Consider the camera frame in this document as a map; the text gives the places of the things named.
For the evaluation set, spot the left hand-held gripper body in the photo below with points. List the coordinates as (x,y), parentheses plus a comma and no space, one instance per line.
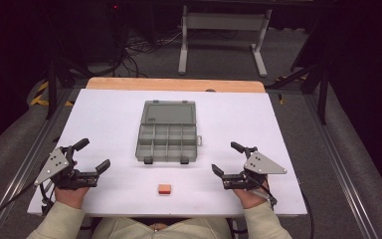
(51,165)

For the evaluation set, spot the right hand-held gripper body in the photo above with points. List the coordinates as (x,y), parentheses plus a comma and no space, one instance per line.
(262,165)

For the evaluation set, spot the orange rectangular block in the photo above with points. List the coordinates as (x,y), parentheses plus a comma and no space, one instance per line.
(164,189)

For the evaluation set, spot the clear grey compartment box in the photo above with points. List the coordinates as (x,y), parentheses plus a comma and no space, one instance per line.
(167,132)

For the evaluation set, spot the person's right hand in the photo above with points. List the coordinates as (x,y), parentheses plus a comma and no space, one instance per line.
(250,197)

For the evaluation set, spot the person's left hand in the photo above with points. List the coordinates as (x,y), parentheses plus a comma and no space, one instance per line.
(71,196)

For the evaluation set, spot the white board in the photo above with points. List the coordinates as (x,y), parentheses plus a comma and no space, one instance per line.
(112,126)

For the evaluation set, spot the yellow and black floor tape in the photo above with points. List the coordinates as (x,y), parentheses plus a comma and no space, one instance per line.
(41,98)

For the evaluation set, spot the black stand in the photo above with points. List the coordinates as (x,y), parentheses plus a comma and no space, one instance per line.
(322,96)
(52,89)

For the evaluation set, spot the person's torso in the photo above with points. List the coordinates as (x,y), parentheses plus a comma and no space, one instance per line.
(165,230)

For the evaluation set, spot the wooden table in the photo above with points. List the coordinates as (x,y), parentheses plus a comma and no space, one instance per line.
(175,84)

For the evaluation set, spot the aluminium rail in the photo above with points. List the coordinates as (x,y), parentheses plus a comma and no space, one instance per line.
(20,176)
(340,166)

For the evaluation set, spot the white metal desk frame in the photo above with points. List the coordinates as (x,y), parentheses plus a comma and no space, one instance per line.
(225,21)

